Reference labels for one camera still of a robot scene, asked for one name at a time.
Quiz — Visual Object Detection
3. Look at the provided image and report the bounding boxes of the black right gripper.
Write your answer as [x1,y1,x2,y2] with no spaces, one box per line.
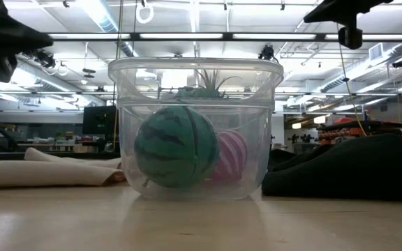
[303,0,394,51]

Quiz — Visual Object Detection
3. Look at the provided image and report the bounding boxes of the pink white striped toy vegetable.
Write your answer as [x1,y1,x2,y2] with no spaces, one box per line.
[210,129,249,183]

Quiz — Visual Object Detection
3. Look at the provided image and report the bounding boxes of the green striped toy watermelon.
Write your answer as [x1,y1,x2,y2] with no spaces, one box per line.
[133,105,221,190]

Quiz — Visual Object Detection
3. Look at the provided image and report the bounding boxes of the clear plastic tupperware container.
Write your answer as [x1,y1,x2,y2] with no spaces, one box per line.
[107,56,285,201]

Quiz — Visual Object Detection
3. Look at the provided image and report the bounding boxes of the black ceiling spotlights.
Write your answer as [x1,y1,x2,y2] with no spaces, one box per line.
[32,50,57,69]

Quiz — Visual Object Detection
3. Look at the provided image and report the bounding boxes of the red and black cart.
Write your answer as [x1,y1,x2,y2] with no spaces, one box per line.
[315,117,402,146]

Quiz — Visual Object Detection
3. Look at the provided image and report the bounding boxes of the black computer monitor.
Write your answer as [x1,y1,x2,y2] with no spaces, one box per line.
[82,105,119,136]

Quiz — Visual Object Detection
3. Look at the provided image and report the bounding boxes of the black overhead light bar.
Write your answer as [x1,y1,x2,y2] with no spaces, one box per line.
[46,32,402,43]

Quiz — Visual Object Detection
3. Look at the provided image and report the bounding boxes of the beige folded cloth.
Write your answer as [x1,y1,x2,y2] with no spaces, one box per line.
[0,146,127,189]

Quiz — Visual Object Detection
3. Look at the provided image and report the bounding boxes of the black crumpled cloth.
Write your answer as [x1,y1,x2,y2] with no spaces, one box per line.
[261,133,402,202]

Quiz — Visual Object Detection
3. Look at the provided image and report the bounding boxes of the green plant in patterned pot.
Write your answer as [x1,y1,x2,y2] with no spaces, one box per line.
[174,68,241,101]

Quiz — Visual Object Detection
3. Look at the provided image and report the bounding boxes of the thin hanging cable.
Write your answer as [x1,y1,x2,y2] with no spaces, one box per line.
[336,22,368,137]

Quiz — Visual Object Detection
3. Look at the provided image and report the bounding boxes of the white hanging ring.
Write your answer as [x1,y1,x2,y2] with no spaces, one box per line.
[135,2,155,25]

